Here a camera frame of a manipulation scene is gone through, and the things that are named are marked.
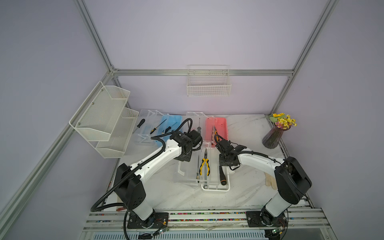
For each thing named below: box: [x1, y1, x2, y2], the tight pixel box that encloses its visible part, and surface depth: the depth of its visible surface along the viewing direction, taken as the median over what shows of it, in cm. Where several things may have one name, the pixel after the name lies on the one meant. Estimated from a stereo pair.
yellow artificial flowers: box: [269, 112, 297, 130], surface depth 88 cm
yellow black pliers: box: [199, 148, 210, 176], surface depth 80 cm
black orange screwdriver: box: [219, 165, 227, 186], surface depth 88 cm
